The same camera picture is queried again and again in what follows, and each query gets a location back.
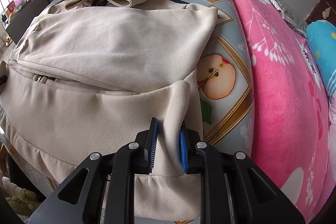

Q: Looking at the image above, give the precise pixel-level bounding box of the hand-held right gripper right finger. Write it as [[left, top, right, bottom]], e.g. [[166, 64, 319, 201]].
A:
[[179, 124, 306, 224]]

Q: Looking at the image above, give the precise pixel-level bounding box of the pink flower blanket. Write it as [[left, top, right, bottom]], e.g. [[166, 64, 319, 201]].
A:
[[215, 0, 336, 224]]

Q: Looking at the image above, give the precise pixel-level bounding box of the dark grey panel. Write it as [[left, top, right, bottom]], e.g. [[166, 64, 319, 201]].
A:
[[5, 0, 50, 45]]

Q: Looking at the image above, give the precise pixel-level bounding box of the grey lace cloth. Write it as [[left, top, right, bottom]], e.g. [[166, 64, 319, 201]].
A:
[[259, 0, 307, 35]]

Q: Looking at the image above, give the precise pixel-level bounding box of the beige zip jacket black trim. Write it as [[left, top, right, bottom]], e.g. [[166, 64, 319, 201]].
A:
[[0, 0, 219, 220]]

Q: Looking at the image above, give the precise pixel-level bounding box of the fruit print tablecloth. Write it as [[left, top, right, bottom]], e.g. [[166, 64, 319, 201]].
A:
[[0, 0, 255, 224]]

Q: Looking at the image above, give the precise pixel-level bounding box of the dark red door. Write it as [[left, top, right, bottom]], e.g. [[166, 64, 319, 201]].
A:
[[304, 0, 332, 28]]

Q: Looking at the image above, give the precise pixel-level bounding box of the green and white fuzzy garment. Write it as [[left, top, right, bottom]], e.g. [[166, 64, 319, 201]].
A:
[[0, 177, 42, 224]]

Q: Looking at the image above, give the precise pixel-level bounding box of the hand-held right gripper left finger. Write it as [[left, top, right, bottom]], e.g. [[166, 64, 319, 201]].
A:
[[28, 117, 159, 224]]

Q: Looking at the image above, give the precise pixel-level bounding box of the blue pink pillow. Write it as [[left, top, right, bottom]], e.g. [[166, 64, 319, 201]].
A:
[[306, 19, 336, 98]]

